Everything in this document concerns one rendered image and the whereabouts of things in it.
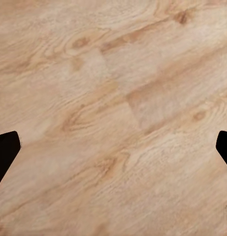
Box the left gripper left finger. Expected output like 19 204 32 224
0 131 21 182

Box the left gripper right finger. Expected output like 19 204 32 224
216 130 227 164

